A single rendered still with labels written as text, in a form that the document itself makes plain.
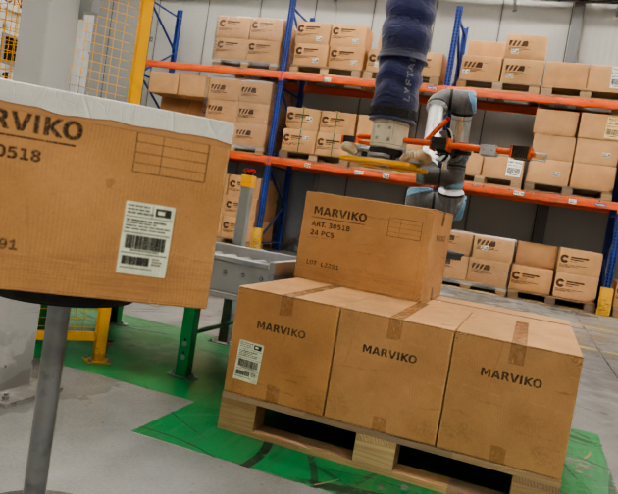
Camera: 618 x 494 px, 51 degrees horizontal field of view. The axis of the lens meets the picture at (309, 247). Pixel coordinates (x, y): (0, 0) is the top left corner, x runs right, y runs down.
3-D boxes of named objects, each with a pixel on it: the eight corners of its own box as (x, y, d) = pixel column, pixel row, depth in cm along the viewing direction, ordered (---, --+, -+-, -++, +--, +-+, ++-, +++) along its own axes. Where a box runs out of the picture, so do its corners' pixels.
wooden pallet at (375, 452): (216, 427, 244) (222, 390, 243) (306, 375, 338) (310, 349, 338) (553, 525, 205) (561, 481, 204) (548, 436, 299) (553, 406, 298)
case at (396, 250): (292, 276, 300) (306, 190, 297) (325, 273, 336) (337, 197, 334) (420, 302, 276) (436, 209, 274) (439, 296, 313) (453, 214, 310)
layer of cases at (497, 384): (223, 390, 243) (238, 285, 241) (310, 349, 337) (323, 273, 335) (561, 480, 204) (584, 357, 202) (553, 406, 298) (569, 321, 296)
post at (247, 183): (216, 341, 385) (241, 173, 379) (222, 339, 392) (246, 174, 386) (227, 344, 383) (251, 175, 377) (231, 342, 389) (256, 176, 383)
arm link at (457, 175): (438, 189, 326) (441, 165, 326) (462, 192, 324) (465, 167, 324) (438, 188, 317) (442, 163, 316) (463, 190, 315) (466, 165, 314)
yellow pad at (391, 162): (338, 158, 298) (340, 147, 297) (347, 161, 307) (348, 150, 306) (409, 167, 283) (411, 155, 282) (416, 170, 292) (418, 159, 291)
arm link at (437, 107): (430, 81, 354) (415, 172, 316) (452, 84, 352) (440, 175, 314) (428, 98, 364) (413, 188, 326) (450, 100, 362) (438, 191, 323)
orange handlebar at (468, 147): (334, 135, 311) (334, 128, 311) (357, 145, 338) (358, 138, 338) (534, 157, 271) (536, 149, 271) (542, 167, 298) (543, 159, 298)
